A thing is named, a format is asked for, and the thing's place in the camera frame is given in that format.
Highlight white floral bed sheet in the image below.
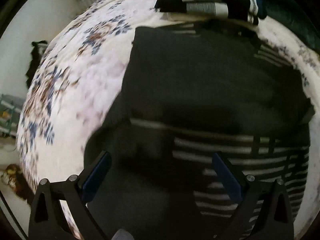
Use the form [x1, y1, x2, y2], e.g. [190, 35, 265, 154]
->
[16, 0, 319, 239]

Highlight black white striped garment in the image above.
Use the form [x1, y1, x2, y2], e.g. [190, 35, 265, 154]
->
[85, 23, 315, 239]

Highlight green metal rack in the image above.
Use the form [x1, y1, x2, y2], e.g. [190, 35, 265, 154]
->
[0, 94, 24, 137]

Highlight folded black grey striped clothes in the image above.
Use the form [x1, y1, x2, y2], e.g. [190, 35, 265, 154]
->
[155, 0, 267, 25]

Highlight brown object on floor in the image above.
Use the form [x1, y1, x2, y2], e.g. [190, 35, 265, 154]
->
[1, 164, 34, 203]

